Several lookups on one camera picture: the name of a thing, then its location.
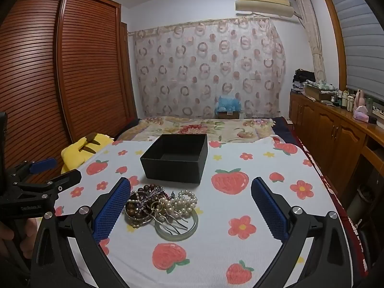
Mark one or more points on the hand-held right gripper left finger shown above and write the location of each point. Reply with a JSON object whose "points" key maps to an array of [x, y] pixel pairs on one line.
{"points": [[111, 213]]}

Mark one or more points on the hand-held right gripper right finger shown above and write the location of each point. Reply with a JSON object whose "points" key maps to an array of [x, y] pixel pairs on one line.
{"points": [[268, 213]]}

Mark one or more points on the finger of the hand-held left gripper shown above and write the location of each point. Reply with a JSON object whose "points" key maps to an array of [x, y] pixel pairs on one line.
{"points": [[45, 165], [66, 177]]}

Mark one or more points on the metal hair fork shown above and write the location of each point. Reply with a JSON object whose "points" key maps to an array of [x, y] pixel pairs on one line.
{"points": [[172, 222]]}

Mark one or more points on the green jade bangle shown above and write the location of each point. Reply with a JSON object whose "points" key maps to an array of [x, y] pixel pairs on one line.
{"points": [[177, 239]]}

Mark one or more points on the black box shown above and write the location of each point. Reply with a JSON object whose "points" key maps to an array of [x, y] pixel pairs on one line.
{"points": [[174, 171]]}

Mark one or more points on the person's left hand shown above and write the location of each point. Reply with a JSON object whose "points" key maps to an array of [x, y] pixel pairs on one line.
{"points": [[31, 228]]}

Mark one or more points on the yellow plush pillow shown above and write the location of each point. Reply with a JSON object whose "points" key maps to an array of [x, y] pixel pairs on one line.
{"points": [[72, 156]]}

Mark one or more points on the strawberry print white blanket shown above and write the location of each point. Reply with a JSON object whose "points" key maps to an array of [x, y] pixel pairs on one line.
{"points": [[210, 255]]}

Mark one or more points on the wooden cabinet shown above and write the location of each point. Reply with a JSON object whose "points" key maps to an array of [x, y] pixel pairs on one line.
{"points": [[330, 132]]}

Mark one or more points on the brown slatted wooden wardrobe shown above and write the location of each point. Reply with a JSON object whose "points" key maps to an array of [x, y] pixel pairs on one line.
{"points": [[75, 66]]}

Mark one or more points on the small cardboard box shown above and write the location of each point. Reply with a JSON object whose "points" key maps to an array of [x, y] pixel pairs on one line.
{"points": [[228, 115]]}

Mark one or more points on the floral blanket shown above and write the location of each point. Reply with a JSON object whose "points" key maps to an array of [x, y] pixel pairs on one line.
{"points": [[180, 129]]}

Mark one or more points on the blue plastic bag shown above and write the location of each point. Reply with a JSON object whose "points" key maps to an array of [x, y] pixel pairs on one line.
{"points": [[228, 103]]}

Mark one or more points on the wooden box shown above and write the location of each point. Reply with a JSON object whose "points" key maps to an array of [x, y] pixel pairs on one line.
{"points": [[315, 94]]}

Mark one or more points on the pink tissue pack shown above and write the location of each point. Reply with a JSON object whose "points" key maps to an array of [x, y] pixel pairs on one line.
{"points": [[360, 114]]}

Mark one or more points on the row of bottles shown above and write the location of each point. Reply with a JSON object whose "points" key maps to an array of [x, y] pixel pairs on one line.
{"points": [[345, 100]]}

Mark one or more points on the green floral cloth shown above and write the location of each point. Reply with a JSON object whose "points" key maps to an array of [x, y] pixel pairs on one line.
{"points": [[324, 85]]}

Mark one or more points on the pile of dark clothes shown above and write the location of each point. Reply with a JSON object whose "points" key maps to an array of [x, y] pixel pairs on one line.
{"points": [[303, 78]]}

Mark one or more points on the circle patterned curtain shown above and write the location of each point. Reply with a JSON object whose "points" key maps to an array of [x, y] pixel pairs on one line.
{"points": [[195, 66]]}

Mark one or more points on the beige side curtain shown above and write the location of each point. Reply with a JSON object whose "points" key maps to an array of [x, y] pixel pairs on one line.
{"points": [[315, 51]]}

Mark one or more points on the grey window blind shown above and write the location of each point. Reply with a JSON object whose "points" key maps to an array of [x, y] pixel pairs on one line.
{"points": [[360, 51]]}

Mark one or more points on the beige air conditioner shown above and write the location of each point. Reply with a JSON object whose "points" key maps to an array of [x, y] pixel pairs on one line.
{"points": [[261, 1]]}

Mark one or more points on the wooden window frame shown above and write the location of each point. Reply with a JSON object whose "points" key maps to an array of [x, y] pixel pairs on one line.
{"points": [[333, 30]]}

